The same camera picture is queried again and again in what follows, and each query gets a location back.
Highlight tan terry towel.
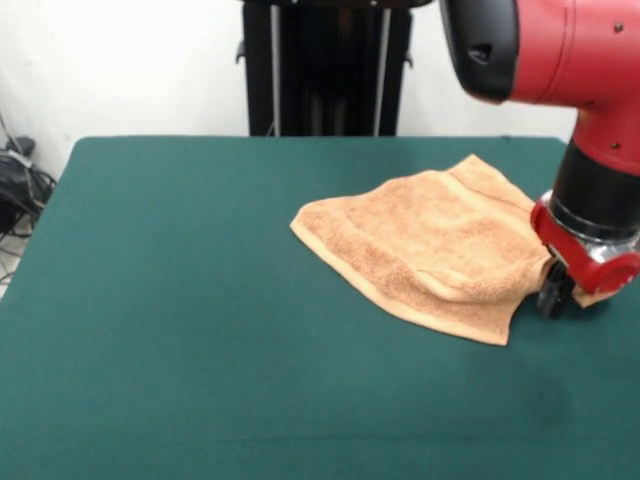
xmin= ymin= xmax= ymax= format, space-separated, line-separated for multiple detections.
xmin=289 ymin=153 xmax=614 ymax=347

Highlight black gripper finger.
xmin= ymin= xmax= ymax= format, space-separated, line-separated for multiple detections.
xmin=537 ymin=272 xmax=557 ymax=319
xmin=549 ymin=259 xmax=574 ymax=321

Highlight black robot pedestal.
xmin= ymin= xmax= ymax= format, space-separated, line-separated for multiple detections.
xmin=234 ymin=0 xmax=441 ymax=137

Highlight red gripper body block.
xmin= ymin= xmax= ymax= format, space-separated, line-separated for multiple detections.
xmin=529 ymin=192 xmax=640 ymax=297

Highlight dark green table cloth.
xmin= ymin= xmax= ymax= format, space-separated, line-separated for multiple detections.
xmin=0 ymin=135 xmax=640 ymax=480

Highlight black cable bundle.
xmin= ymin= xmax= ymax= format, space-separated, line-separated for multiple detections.
xmin=0 ymin=134 xmax=57 ymax=239

